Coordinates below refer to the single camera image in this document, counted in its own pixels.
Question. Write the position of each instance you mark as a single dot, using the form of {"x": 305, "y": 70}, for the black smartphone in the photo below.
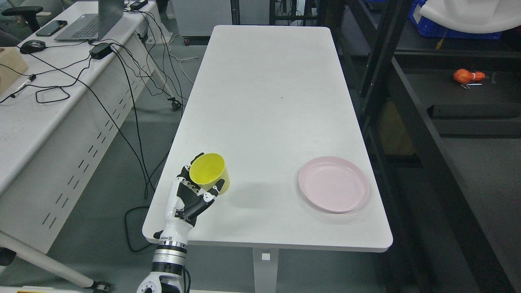
{"x": 51, "y": 28}

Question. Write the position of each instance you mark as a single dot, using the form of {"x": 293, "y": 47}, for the black marker pen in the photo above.
{"x": 29, "y": 80}

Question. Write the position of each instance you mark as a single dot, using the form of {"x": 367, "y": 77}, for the white work table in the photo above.
{"x": 270, "y": 99}

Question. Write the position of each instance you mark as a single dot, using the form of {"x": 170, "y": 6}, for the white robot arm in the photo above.
{"x": 168, "y": 272}

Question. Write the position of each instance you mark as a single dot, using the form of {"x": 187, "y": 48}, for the black power adapter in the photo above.
{"x": 100, "y": 51}

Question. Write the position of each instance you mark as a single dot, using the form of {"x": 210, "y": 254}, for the black computer mouse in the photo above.
{"x": 31, "y": 46}

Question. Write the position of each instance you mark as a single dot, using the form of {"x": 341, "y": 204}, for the white cloth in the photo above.
{"x": 474, "y": 16}

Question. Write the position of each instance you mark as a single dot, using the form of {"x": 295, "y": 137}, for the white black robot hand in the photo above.
{"x": 185, "y": 203}

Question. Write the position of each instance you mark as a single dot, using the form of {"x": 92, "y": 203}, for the pink plastic plate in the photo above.
{"x": 333, "y": 184}

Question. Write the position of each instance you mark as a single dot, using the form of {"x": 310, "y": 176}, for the black office chair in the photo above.
{"x": 29, "y": 13}

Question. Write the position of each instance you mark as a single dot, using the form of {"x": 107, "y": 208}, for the white side desk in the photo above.
{"x": 57, "y": 129}

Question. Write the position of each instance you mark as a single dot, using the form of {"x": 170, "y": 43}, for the grey laptop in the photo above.
{"x": 94, "y": 26}

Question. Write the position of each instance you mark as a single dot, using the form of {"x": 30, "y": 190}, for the orange toy on shelf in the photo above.
{"x": 463, "y": 76}

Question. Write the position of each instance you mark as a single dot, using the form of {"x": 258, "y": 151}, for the black metal shelf rack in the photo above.
{"x": 446, "y": 156}

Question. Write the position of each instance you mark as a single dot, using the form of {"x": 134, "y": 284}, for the yellow plastic cup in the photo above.
{"x": 207, "y": 169}

